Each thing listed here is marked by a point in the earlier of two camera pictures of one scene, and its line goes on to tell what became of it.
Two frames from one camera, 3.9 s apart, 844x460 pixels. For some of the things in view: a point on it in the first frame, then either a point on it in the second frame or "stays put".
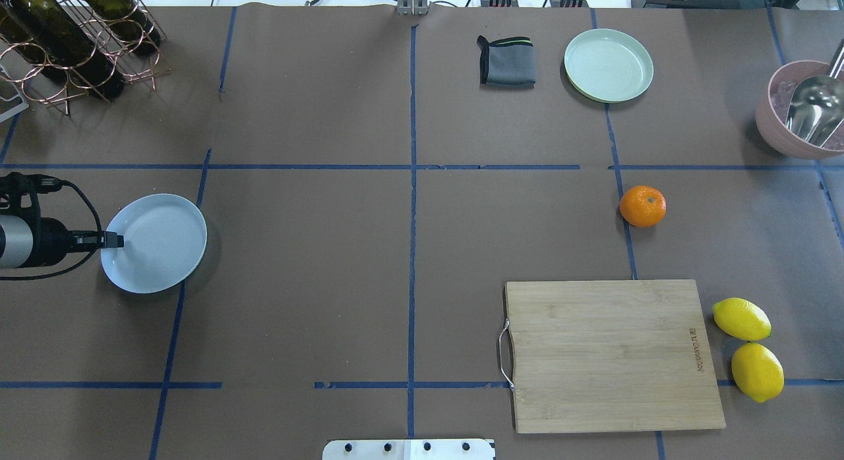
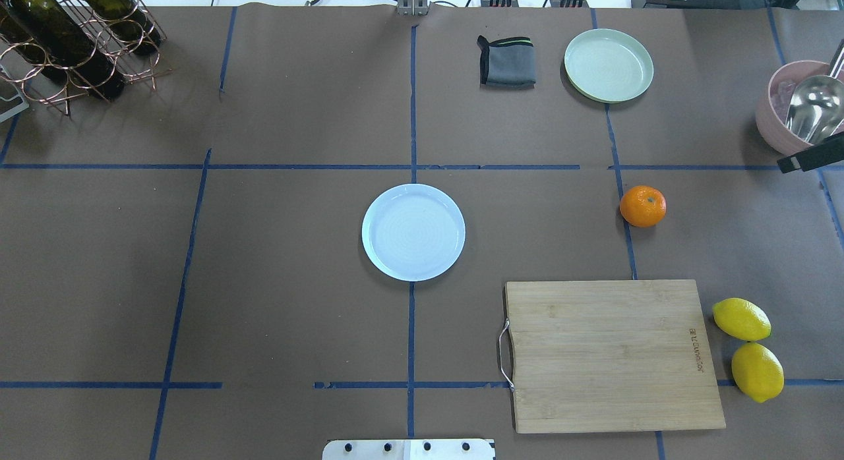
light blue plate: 165,241 → 413,232
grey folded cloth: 507,62 stays put
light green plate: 608,66 stays put
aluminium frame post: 413,0 stays put
